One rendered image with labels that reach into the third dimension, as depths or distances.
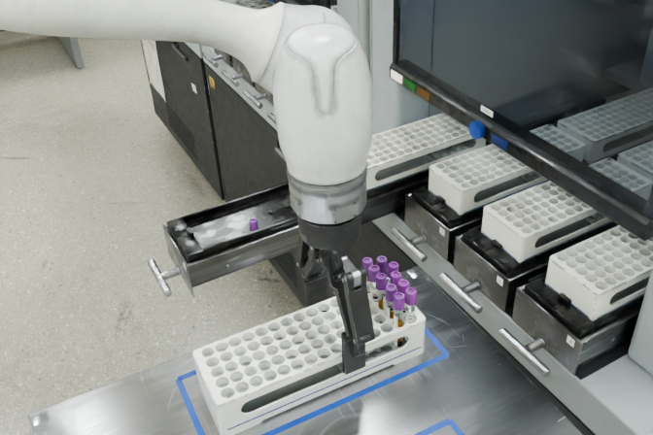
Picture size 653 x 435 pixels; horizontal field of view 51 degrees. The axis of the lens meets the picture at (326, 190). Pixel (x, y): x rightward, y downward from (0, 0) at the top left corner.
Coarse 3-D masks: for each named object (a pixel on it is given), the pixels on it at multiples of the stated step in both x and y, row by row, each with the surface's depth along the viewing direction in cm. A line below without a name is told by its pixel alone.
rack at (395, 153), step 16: (400, 128) 139; (416, 128) 138; (432, 128) 138; (448, 128) 138; (464, 128) 137; (384, 144) 134; (400, 144) 133; (416, 144) 133; (432, 144) 134; (448, 144) 134; (464, 144) 140; (480, 144) 139; (368, 160) 129; (384, 160) 130; (400, 160) 130; (416, 160) 139; (432, 160) 138; (368, 176) 128; (384, 176) 135; (400, 176) 132
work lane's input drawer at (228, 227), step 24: (264, 192) 131; (288, 192) 132; (384, 192) 131; (408, 192) 132; (192, 216) 125; (216, 216) 127; (240, 216) 126; (264, 216) 126; (288, 216) 126; (384, 216) 132; (168, 240) 124; (192, 240) 119; (216, 240) 121; (240, 240) 119; (264, 240) 120; (288, 240) 123; (192, 264) 115; (216, 264) 118; (240, 264) 120; (168, 288) 118
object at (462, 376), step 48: (432, 288) 106; (432, 336) 98; (480, 336) 97; (144, 384) 93; (192, 384) 92; (384, 384) 91; (432, 384) 91; (480, 384) 90; (528, 384) 90; (48, 432) 87; (96, 432) 86; (144, 432) 86; (192, 432) 86; (240, 432) 86; (288, 432) 85; (336, 432) 85; (384, 432) 85; (432, 432) 84; (480, 432) 84; (528, 432) 84; (576, 432) 84
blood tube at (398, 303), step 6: (396, 294) 88; (402, 294) 88; (396, 300) 88; (402, 300) 88; (396, 306) 88; (402, 306) 88; (396, 312) 89; (402, 312) 89; (396, 318) 90; (402, 318) 90; (396, 324) 90; (402, 324) 91; (396, 342) 92
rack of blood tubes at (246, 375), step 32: (288, 320) 93; (320, 320) 93; (384, 320) 93; (416, 320) 92; (192, 352) 88; (224, 352) 88; (256, 352) 88; (288, 352) 88; (320, 352) 88; (384, 352) 92; (416, 352) 94; (224, 384) 86; (256, 384) 85; (288, 384) 85; (320, 384) 88; (224, 416) 83; (256, 416) 85
